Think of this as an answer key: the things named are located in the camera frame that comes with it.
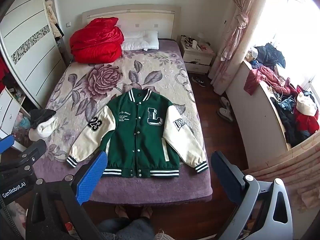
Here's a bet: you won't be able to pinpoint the white sliding-door wardrobe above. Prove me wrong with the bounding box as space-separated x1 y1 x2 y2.
0 0 67 153

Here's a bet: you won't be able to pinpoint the green and cream varsity jacket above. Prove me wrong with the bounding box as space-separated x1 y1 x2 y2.
66 88 209 178

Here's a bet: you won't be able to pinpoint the white nightstand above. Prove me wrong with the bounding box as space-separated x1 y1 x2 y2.
179 35 215 74

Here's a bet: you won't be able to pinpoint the white window cabinet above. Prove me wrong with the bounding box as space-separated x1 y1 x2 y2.
225 60 292 168

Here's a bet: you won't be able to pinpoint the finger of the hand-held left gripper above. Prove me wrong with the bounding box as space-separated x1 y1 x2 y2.
0 139 47 178
0 134 14 154

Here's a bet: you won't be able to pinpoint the pink tied curtain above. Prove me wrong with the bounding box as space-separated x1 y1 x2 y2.
209 0 272 95

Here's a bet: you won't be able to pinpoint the group of small toiletries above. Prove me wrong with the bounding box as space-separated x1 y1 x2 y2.
181 32 213 52

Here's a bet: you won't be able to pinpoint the person's legs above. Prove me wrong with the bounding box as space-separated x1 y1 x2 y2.
96 204 164 240

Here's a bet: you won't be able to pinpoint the pile of mixed clothes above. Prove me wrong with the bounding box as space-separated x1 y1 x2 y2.
244 43 320 148

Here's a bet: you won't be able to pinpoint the cream hanging garment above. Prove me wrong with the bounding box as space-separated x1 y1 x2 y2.
45 0 64 40

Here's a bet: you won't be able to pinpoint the dark shoes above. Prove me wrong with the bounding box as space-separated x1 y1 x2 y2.
191 76 206 88

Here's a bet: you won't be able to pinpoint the cream wooden bed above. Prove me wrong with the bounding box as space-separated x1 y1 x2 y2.
35 4 213 203

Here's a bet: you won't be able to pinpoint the red hanging clothes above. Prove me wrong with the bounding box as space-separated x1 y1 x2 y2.
0 55 8 93

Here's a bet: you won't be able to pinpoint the white plush cloth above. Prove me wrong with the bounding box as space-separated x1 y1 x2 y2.
28 117 59 141

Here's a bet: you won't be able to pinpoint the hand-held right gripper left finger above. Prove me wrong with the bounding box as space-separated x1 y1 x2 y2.
25 150 108 240

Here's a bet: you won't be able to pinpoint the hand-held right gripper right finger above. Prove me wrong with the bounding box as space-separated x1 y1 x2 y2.
211 151 293 240

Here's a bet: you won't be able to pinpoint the white pillow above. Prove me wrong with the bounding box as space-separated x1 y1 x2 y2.
121 30 159 51

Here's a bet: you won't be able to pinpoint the white drawer unit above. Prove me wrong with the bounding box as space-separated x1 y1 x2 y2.
0 87 22 133

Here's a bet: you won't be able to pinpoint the red quilt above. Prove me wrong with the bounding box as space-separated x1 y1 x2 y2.
69 17 125 64

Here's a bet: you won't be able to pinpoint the black cloth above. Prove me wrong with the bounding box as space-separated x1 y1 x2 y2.
29 109 57 130

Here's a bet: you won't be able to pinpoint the beige patterned curtain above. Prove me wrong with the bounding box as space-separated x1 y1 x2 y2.
240 127 320 240

